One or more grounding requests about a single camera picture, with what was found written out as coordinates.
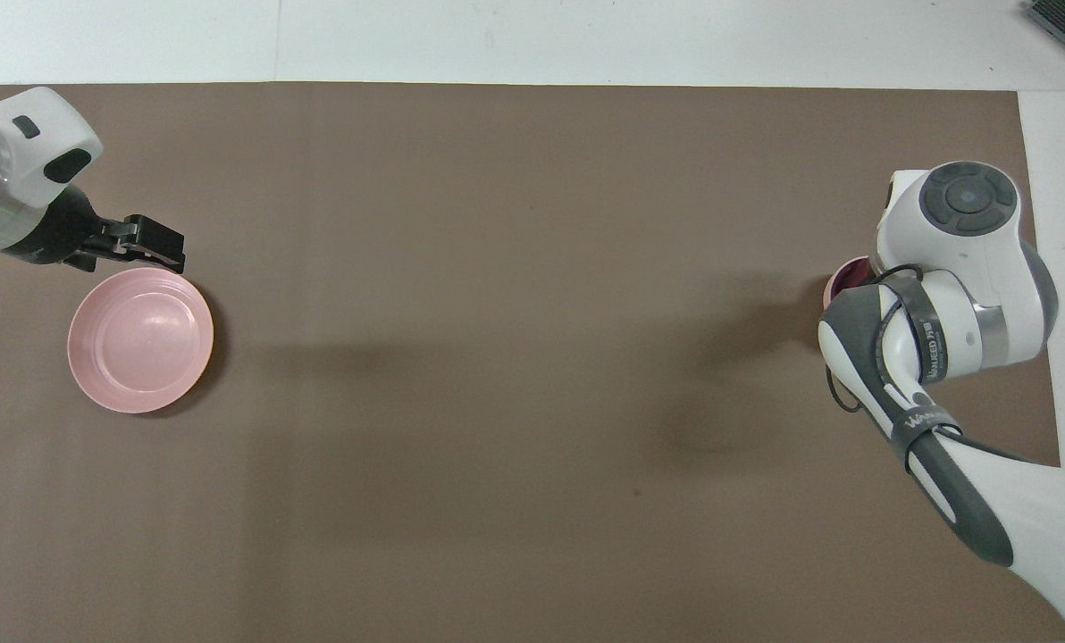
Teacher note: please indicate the pink plate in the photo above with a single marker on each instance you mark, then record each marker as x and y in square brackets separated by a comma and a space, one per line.
[139, 339]

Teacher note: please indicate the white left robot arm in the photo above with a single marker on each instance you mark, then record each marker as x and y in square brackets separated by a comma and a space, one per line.
[14, 161]

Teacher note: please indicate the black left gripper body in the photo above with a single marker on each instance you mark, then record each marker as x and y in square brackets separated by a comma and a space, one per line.
[54, 228]

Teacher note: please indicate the pink bowl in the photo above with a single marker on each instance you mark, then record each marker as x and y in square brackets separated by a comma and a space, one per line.
[832, 290]

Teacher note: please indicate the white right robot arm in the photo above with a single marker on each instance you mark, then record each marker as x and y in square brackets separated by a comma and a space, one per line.
[952, 330]

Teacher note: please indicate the brown table mat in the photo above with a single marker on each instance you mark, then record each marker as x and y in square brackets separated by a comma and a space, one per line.
[497, 357]

